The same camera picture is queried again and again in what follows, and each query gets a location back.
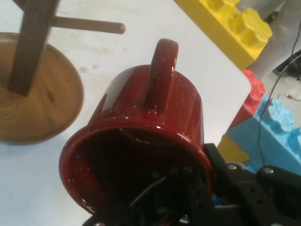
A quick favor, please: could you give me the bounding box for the big yellow toy block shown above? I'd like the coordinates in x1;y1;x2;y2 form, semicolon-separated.
173;0;273;71

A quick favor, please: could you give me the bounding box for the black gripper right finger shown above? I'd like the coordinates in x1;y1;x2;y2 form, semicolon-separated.
203;143;301;226

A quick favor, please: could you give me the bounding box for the thin black floor cable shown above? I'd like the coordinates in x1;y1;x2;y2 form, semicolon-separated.
257;35;301;166

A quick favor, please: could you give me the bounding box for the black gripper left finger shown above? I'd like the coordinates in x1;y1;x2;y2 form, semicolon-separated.
130;165;216;226

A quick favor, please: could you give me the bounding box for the blue toy block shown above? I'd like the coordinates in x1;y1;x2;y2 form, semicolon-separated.
225;95;301;176

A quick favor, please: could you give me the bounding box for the red speckled mug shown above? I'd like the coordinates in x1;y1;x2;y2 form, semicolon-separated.
58;38;215;216

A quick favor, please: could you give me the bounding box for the brown wooden mug tree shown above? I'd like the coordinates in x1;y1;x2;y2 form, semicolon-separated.
0;0;126;145

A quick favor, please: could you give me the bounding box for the small red toy block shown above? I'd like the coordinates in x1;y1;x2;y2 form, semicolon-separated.
229;69;266;129

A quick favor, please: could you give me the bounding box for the small yellow toy block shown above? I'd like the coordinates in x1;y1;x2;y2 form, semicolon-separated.
217;134;251;163

